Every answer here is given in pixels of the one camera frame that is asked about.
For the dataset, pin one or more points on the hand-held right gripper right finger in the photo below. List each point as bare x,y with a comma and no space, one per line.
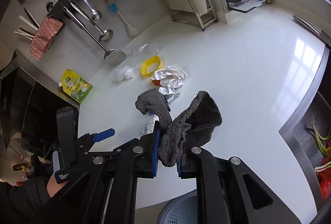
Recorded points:
179,168

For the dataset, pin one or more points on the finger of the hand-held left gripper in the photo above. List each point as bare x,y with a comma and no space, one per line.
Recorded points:
103,134

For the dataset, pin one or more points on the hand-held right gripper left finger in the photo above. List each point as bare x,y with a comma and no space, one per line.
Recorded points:
155,154

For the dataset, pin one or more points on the white perforated plastic bin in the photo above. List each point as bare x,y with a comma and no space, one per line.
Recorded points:
178,209

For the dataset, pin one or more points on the dark grey cloth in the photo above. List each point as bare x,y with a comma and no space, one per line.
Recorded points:
199,115

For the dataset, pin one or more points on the orange peel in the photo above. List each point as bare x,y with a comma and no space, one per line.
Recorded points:
156,82

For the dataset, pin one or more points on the person's left forearm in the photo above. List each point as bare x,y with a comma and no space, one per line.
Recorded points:
20,200

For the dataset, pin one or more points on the crumpled white tissue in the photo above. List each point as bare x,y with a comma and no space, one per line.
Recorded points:
150,127

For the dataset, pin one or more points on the yellow green pouch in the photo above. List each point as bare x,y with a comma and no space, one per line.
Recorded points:
79,87

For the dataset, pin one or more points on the small white plastic spoon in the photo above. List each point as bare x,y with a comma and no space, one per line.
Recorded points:
173,96

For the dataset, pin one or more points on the crumpled clear plastic wrap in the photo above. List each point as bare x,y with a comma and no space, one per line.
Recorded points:
124,73

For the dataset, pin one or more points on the metal spatula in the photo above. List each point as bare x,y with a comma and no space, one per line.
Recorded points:
115,57

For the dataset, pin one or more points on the crumpled white paper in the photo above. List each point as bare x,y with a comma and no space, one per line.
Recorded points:
170,76

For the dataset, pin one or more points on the pink sponge cloth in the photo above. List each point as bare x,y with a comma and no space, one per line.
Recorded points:
45,36

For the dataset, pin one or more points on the metal ladle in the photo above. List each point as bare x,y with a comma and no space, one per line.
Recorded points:
106,36

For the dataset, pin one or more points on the bundle of chopsticks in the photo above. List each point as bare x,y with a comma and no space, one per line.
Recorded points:
25,30

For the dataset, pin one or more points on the blue white bottle brush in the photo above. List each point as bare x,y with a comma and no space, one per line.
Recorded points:
121,17

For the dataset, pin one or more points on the stainless steel sink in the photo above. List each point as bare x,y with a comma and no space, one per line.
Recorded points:
300,133

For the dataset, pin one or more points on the metal cutting board rack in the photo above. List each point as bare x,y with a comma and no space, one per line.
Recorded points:
204,18

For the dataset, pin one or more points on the green onions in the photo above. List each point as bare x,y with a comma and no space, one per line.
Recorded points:
322,138

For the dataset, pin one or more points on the red plastic bag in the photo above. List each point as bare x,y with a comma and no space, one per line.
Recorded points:
325,180

